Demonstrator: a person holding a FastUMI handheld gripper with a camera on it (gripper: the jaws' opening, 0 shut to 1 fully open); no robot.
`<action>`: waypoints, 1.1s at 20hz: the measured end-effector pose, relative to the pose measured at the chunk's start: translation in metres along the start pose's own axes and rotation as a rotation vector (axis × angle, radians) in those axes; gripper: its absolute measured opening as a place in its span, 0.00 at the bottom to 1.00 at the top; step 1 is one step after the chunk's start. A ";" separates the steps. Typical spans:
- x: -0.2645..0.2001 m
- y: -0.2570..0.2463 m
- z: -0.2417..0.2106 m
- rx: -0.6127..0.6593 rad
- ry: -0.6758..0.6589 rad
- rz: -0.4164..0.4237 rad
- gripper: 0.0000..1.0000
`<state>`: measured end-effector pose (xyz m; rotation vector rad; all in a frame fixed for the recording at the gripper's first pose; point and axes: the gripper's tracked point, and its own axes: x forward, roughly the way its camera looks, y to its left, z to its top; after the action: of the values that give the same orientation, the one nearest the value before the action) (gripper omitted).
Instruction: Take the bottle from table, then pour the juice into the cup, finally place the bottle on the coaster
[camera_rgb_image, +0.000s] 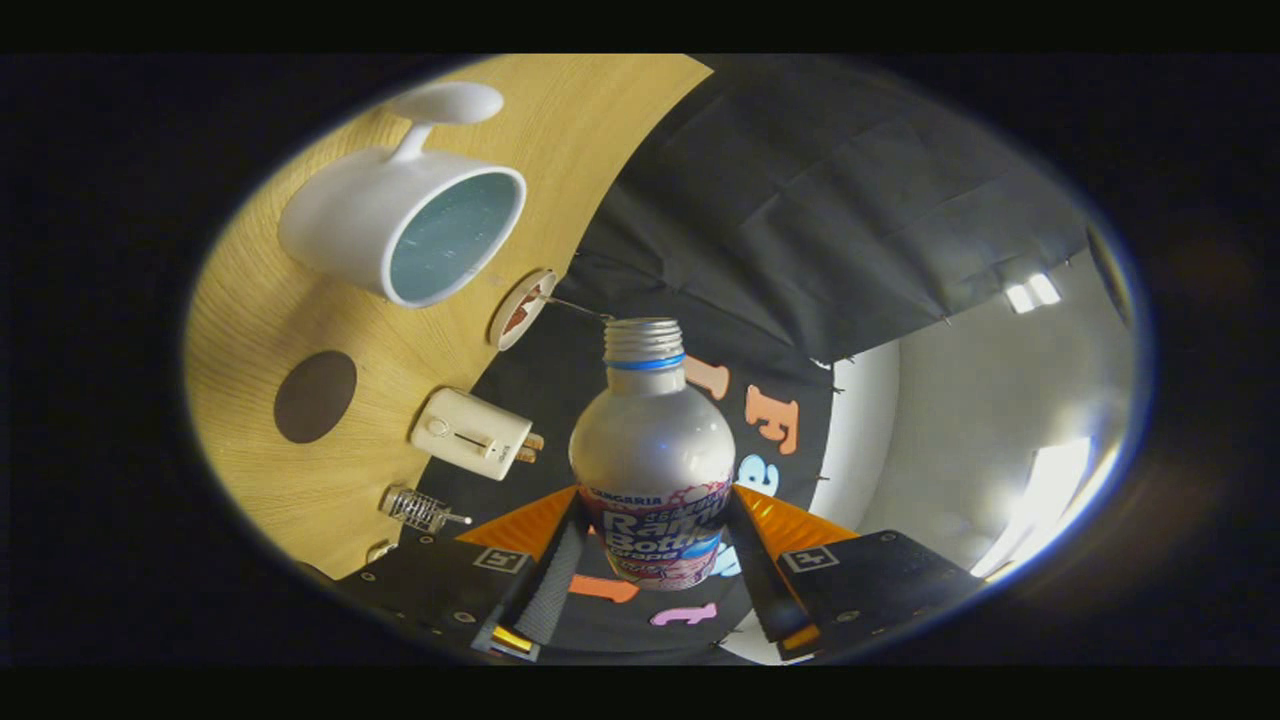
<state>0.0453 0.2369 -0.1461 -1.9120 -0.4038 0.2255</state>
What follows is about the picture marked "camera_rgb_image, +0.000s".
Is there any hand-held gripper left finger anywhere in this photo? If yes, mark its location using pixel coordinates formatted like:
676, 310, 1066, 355
340, 487, 589, 661

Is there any wooden table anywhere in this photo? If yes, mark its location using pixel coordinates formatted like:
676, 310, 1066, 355
185, 55, 713, 581

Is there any narrow ceiling light panel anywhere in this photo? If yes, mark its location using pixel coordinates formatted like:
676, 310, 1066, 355
1005, 272, 1062, 314

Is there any white toaster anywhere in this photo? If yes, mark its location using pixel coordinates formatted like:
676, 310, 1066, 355
410, 387, 533, 483

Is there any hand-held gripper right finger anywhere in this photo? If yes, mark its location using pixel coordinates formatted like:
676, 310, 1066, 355
725, 485, 986, 661

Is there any white cup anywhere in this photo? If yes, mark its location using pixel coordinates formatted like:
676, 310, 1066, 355
277, 81, 528, 309

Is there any wire mesh basket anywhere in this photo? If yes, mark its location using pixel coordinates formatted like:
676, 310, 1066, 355
379, 484, 473, 535

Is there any silver juice bottle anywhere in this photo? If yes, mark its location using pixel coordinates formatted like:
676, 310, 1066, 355
568, 318, 737, 591

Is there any brown round coaster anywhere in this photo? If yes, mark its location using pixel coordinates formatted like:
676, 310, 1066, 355
274, 350, 358, 444

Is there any wide ceiling light panel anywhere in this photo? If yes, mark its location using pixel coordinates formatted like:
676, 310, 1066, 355
975, 437, 1096, 581

